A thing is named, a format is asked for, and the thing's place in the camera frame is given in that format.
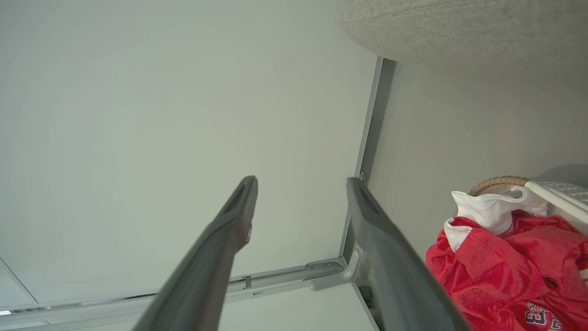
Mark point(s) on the white cloth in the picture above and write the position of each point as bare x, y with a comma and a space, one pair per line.
487, 209

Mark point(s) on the grey partition foot bracket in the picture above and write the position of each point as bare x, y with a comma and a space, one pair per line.
340, 276

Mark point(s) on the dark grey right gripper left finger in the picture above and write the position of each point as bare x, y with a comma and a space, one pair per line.
220, 239

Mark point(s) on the red jersey with white trim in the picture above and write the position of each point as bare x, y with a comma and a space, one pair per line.
496, 276

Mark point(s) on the grey partition frame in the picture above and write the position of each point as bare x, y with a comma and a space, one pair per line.
372, 119

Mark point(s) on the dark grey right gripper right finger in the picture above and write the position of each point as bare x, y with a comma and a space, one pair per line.
395, 276

